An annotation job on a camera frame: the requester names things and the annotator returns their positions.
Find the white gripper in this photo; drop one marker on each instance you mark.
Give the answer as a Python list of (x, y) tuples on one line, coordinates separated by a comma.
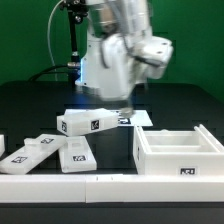
[(123, 68)]

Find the white cabinet body box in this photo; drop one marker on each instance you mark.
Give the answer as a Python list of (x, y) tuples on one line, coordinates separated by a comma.
[(178, 153)]

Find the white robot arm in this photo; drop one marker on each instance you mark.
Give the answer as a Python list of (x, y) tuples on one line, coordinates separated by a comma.
[(127, 18)]

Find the white cabinet top block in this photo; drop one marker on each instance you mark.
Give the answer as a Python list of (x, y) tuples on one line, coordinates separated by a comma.
[(86, 122)]

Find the white base sheet with tags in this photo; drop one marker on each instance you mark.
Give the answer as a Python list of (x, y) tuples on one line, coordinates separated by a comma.
[(139, 118)]

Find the white left fence block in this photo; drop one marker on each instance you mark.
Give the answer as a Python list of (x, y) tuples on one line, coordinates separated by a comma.
[(2, 145)]

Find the white front fence bar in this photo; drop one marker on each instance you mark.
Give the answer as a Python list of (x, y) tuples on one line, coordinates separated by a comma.
[(109, 188)]

